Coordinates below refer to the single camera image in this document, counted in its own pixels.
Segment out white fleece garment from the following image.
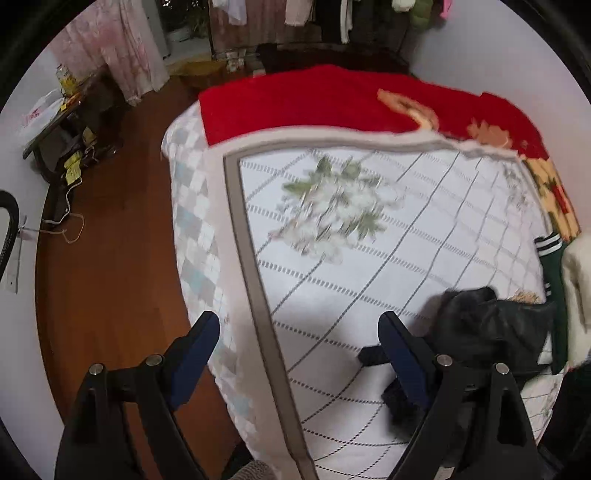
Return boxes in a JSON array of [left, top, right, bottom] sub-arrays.
[[560, 235, 591, 370]]

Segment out checkered bed sheet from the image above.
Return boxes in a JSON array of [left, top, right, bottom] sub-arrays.
[[161, 104, 259, 455]]

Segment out red floral blanket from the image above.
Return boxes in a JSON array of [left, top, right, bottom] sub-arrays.
[[198, 65, 581, 241]]

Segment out black curved tube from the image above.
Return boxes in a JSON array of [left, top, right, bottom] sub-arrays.
[[0, 190, 21, 280]]

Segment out yellow jar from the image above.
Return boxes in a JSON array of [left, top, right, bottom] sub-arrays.
[[55, 64, 78, 94]]

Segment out row of hanging clothes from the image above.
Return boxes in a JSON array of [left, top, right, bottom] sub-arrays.
[[210, 0, 455, 47]]

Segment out dark wooden bed frame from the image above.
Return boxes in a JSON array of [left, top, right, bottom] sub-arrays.
[[256, 43, 411, 77]]

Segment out white plastic bag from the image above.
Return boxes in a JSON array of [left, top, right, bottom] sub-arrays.
[[17, 89, 66, 139]]

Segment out white floral diamond-pattern cloth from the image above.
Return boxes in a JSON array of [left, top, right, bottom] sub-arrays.
[[203, 126, 566, 480]]

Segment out white cable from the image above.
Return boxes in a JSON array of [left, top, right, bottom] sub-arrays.
[[39, 182, 86, 245]]

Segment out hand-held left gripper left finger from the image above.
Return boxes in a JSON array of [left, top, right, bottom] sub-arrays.
[[54, 311, 221, 480]]

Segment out dark wooden table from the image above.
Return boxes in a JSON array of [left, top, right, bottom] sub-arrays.
[[22, 71, 126, 185]]

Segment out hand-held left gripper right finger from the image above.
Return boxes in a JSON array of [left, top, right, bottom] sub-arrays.
[[378, 311, 541, 480]]

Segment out pink floral curtain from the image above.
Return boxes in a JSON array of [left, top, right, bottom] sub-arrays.
[[50, 0, 169, 106]]

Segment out black leather jacket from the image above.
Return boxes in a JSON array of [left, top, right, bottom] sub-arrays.
[[358, 286, 557, 437]]

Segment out green jacket with striped cuffs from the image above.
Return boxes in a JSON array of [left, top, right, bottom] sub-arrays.
[[534, 233, 570, 376]]

